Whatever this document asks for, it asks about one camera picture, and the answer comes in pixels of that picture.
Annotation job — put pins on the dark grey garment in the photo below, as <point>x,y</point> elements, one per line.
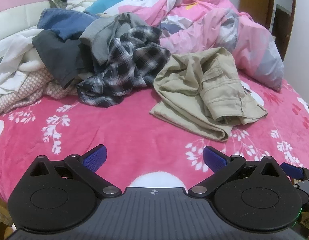
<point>57,55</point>

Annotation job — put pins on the white cloth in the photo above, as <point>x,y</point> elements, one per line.
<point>14,50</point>

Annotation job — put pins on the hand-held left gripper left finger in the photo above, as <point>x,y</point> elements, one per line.
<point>95,158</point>

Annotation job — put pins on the teal blanket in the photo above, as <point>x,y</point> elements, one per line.
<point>107,2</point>

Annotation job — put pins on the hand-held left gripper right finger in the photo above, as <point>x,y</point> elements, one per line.
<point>214,158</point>

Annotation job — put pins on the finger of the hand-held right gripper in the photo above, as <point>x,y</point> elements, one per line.
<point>292,170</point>

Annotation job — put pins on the light grey garment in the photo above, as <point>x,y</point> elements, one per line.
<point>99,30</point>

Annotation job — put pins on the khaki pants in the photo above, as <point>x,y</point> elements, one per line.
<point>194,85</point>

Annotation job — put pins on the pink white headboard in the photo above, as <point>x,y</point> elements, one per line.
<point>17,12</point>

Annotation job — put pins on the blue garment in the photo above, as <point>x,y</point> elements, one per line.
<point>64,21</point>

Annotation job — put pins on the pink floral bed blanket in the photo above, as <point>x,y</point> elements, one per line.
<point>119,125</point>

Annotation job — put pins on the pink floral quilt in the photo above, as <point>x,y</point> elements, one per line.
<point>207,22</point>

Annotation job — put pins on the dark door frame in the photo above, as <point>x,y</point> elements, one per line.
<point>293,17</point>

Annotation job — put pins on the black white plaid shirt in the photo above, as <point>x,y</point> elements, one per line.
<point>129,62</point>

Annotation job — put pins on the pink white patterned blanket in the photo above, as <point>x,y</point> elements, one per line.
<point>34,85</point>

